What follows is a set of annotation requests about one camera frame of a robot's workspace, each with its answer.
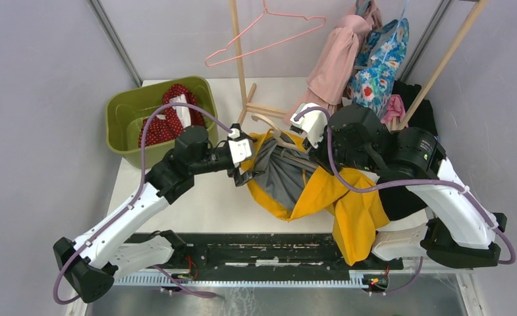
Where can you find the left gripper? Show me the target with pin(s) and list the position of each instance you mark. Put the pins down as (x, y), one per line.
(240, 178)

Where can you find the yellow skirt grey lining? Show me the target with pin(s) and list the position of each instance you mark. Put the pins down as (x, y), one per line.
(290, 191)

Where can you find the wooden hanger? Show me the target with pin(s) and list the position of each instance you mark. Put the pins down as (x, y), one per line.
(276, 132)

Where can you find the red polka dot skirt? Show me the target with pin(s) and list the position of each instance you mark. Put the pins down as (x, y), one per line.
(171, 122)

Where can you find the pink wire hanger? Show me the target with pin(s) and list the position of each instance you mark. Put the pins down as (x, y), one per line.
(284, 39)

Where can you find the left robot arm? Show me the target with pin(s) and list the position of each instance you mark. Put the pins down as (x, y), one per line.
(94, 260)

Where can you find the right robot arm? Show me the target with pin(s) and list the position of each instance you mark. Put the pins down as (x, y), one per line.
(413, 164)

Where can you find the wooden clothes rack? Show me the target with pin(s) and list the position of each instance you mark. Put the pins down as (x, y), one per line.
(263, 111)

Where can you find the green plastic basket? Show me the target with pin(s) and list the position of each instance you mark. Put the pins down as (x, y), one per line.
(126, 111)

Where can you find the pink garment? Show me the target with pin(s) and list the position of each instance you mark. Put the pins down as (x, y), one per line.
(329, 77)

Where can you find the black garment with flower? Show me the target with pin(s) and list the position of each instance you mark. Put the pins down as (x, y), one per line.
(398, 202)

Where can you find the blue floral garment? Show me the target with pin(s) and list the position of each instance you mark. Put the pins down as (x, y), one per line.
(377, 65)

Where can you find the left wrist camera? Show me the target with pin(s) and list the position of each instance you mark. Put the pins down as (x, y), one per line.
(240, 145)

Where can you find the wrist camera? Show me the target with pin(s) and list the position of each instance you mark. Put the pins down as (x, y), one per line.
(240, 145)
(311, 119)

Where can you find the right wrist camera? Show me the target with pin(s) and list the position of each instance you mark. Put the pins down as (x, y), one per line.
(311, 119)

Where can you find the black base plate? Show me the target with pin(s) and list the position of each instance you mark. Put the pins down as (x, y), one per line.
(264, 257)

